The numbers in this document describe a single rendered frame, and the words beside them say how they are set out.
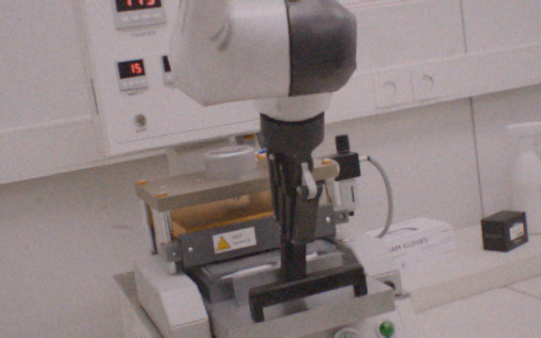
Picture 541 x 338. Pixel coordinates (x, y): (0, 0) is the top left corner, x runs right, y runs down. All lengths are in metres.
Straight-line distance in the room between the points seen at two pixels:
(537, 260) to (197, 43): 1.14
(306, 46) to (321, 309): 0.37
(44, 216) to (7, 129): 0.19
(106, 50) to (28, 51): 0.34
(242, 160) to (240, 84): 0.42
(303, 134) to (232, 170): 0.29
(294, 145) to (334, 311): 0.22
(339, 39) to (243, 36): 0.09
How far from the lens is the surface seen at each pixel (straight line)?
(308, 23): 0.75
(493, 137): 2.03
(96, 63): 1.27
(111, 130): 1.28
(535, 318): 1.51
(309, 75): 0.75
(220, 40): 0.73
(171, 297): 1.03
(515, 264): 1.69
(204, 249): 1.09
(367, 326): 1.09
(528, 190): 1.85
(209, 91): 0.75
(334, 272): 0.98
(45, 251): 1.62
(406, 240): 1.66
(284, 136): 0.88
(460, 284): 1.61
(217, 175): 1.16
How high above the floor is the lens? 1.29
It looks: 9 degrees down
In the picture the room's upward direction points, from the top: 8 degrees counter-clockwise
